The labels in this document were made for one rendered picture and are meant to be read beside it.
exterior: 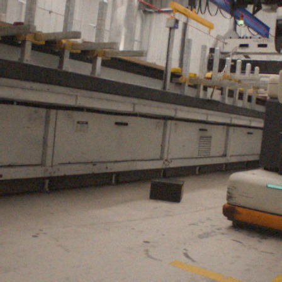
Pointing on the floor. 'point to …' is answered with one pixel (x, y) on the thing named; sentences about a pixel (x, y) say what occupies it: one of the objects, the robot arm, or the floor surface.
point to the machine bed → (111, 134)
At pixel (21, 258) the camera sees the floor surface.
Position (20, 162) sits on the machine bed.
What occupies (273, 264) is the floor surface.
